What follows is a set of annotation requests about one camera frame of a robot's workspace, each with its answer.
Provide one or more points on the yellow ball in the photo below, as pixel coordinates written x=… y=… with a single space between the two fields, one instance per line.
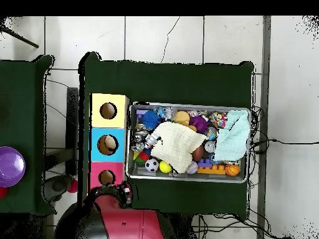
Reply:
x=165 y=167

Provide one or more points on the small orange basketball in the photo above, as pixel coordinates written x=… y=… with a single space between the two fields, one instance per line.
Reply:
x=232 y=170

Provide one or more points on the blue spiky ball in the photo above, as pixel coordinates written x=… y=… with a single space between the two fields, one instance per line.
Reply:
x=151 y=120

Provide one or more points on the wooden box with three holes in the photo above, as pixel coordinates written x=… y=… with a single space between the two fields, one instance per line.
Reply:
x=108 y=124

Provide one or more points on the cream waffle cloth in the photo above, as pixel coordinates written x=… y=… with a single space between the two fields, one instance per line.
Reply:
x=177 y=144

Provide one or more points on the mint waffle cloth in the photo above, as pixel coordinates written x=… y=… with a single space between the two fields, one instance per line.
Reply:
x=233 y=139

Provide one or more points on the purple plastic bowl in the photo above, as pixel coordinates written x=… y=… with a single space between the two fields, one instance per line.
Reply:
x=11 y=166

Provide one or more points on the dark green side tablecloth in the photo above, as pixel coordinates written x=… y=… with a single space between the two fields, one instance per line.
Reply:
x=20 y=112

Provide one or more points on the thin black rod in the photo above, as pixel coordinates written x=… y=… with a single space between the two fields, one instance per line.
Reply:
x=20 y=37

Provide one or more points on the purple plush toy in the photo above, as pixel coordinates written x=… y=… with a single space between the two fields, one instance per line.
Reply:
x=199 y=124

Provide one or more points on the tan plush monkey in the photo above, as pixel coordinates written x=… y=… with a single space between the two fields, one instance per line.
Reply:
x=182 y=117

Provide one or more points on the small soccer ball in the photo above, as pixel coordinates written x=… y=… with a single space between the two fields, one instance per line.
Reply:
x=151 y=165

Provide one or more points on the shallow clear mesh bin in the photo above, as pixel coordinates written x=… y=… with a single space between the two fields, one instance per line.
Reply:
x=159 y=175

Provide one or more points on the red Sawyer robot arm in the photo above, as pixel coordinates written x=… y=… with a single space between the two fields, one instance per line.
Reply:
x=129 y=224

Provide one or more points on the orange building block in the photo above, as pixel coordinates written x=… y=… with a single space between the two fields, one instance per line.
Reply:
x=211 y=170

